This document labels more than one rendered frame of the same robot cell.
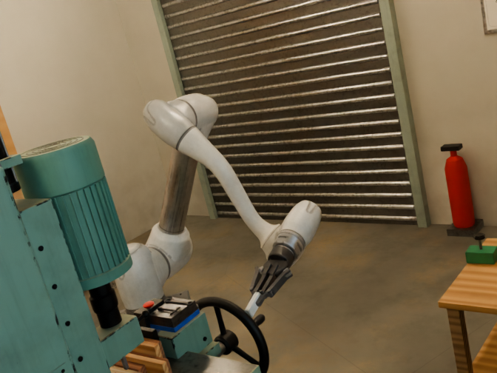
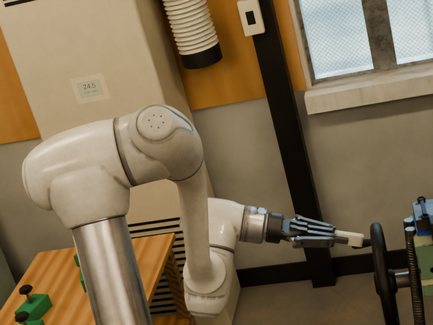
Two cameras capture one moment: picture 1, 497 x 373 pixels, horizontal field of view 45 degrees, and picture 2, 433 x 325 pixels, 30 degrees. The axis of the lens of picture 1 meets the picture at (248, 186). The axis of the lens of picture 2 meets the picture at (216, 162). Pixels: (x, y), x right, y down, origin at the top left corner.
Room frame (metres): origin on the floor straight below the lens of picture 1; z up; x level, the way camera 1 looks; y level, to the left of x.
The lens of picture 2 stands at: (2.56, 1.48, 1.92)
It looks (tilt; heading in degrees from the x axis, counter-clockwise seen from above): 23 degrees down; 243
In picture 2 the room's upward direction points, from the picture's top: 16 degrees counter-clockwise
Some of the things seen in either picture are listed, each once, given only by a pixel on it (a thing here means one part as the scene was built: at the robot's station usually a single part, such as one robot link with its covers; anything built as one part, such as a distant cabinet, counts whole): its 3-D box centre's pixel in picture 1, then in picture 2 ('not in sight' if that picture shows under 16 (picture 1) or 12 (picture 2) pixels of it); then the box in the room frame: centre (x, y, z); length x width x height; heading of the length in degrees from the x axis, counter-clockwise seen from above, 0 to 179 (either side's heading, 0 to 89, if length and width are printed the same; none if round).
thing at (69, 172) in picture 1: (74, 213); not in sight; (1.29, 0.39, 1.35); 0.18 x 0.18 x 0.31
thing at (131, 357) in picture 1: (135, 365); not in sight; (1.33, 0.38, 0.93); 0.22 x 0.01 x 0.06; 50
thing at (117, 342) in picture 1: (110, 345); not in sight; (1.27, 0.40, 1.03); 0.14 x 0.07 x 0.09; 140
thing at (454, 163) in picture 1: (459, 189); not in sight; (3.70, -1.34, 0.30); 0.19 x 0.18 x 0.60; 137
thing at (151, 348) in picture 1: (132, 352); not in sight; (1.38, 0.39, 0.94); 0.20 x 0.02 x 0.08; 50
